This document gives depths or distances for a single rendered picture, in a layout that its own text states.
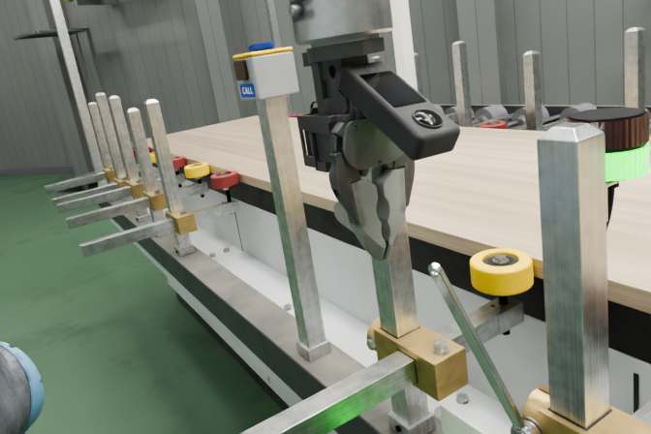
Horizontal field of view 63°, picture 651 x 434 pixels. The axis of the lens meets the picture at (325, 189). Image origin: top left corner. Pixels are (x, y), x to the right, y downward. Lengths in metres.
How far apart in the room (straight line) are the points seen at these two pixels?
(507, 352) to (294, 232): 0.38
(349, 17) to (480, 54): 4.33
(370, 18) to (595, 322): 0.31
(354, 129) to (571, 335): 0.25
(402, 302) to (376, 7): 0.36
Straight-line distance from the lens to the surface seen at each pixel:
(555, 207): 0.45
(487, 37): 4.77
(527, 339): 0.86
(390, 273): 0.66
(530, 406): 0.57
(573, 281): 0.47
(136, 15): 7.18
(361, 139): 0.48
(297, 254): 0.88
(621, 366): 0.78
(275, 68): 0.81
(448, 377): 0.67
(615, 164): 0.47
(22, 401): 0.94
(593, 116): 0.48
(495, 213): 0.95
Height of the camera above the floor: 1.21
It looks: 15 degrees down
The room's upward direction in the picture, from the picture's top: 9 degrees counter-clockwise
